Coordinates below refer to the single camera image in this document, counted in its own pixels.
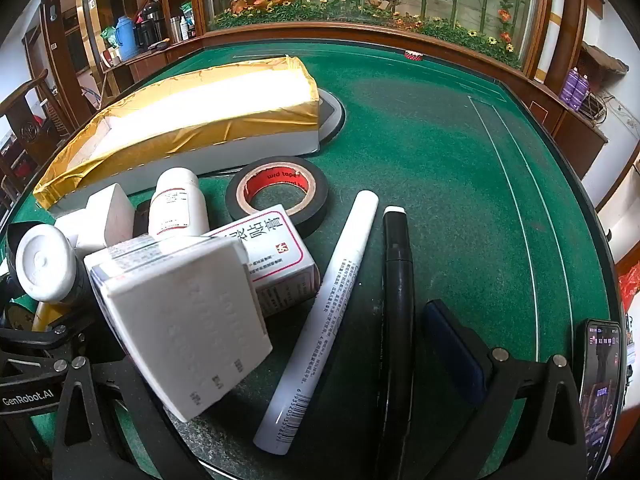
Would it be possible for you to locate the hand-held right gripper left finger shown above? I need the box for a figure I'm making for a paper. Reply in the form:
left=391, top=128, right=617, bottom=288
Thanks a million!
left=52, top=357, right=211, bottom=480

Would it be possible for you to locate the round black table hub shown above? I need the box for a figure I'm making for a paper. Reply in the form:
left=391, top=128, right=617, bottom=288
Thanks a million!
left=316, top=87, right=347, bottom=153

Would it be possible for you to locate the white plastic bottle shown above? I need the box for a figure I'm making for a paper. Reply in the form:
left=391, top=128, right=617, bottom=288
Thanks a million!
left=15, top=224, right=93, bottom=303

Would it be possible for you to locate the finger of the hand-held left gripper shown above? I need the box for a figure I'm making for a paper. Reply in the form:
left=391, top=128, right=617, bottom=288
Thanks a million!
left=0, top=355, right=71, bottom=386
left=0, top=325, right=83, bottom=358

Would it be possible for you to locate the black marker pen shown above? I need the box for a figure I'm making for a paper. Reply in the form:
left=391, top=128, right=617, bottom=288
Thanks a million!
left=374, top=206, right=417, bottom=480

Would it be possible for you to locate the white bottle red label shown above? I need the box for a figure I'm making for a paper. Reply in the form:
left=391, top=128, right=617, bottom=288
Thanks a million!
left=148, top=168, right=210, bottom=239

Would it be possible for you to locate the dark wooden chair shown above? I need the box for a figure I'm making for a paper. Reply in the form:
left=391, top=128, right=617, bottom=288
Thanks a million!
left=0, top=69, right=76, bottom=181

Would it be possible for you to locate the black smartphone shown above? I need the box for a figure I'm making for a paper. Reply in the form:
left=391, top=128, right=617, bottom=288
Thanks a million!
left=579, top=318, right=627, bottom=480

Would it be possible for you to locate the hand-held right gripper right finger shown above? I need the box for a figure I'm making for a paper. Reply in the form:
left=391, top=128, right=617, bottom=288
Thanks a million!
left=421, top=299, right=591, bottom=480

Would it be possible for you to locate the artificial flower planter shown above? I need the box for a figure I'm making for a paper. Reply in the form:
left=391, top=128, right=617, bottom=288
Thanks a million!
left=199, top=0, right=543, bottom=70

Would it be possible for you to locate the black tape roll red core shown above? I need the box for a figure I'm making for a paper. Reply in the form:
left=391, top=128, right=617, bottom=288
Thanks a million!
left=225, top=156, right=331, bottom=238

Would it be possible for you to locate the red plastic bag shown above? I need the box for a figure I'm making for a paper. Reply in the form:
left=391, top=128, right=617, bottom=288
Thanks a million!
left=617, top=261, right=640, bottom=311

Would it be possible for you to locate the gold-rimmed white tray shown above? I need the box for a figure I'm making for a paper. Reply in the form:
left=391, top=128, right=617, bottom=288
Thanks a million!
left=32, top=55, right=321, bottom=211

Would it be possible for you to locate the white box red border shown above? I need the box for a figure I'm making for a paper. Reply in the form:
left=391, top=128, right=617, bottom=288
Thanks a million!
left=207, top=204, right=321, bottom=318

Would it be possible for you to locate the purple bottle pack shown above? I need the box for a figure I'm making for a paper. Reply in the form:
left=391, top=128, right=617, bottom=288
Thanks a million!
left=559, top=67, right=592, bottom=112

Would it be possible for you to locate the white box blue stripe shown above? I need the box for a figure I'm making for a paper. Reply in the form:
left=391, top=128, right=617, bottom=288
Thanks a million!
left=84, top=234, right=273, bottom=423

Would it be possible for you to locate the black thermos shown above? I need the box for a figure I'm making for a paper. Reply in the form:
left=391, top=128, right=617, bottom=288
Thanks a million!
left=135, top=0, right=167, bottom=52

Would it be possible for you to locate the white marker pen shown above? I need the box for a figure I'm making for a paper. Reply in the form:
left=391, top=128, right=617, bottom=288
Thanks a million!
left=252, top=191, right=379, bottom=456

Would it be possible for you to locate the blue thermos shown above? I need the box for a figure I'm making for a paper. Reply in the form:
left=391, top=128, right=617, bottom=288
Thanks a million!
left=114, top=16, right=137, bottom=62

